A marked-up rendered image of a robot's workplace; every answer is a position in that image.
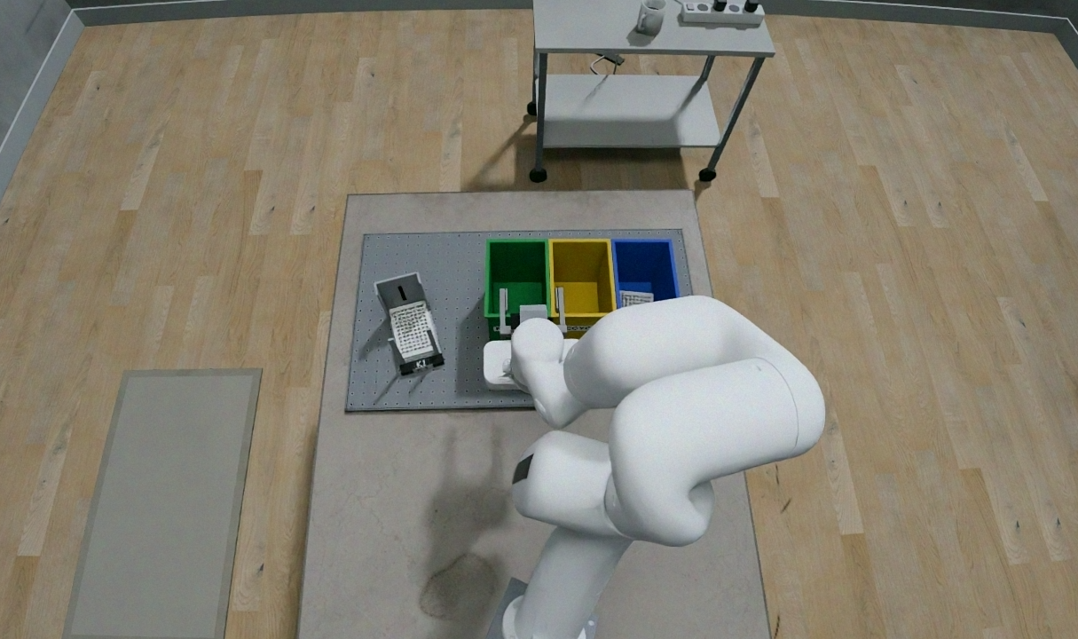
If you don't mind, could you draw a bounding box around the green returns bin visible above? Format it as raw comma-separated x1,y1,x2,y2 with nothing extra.
484,239,551,341

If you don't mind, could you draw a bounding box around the blue waste bin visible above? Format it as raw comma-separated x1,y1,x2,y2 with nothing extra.
610,239,680,310

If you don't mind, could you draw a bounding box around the yellow recycle bin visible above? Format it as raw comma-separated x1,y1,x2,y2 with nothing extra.
548,239,617,341

